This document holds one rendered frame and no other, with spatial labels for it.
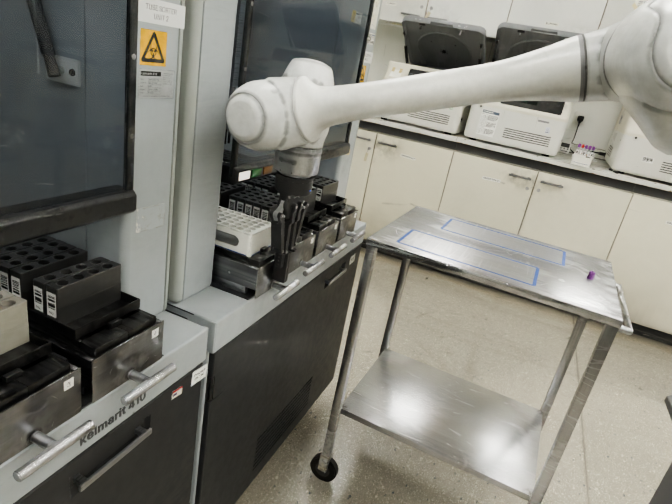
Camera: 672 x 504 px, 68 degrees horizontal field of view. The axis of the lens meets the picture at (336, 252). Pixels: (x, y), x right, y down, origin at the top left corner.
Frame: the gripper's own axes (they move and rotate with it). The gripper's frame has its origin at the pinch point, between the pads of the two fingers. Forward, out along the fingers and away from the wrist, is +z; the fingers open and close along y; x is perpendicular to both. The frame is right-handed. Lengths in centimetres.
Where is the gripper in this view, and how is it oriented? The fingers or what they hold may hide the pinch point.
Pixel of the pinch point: (281, 265)
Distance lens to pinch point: 106.3
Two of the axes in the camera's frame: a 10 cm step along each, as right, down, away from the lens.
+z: -1.7, 9.2, 3.6
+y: -3.9, 2.7, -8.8
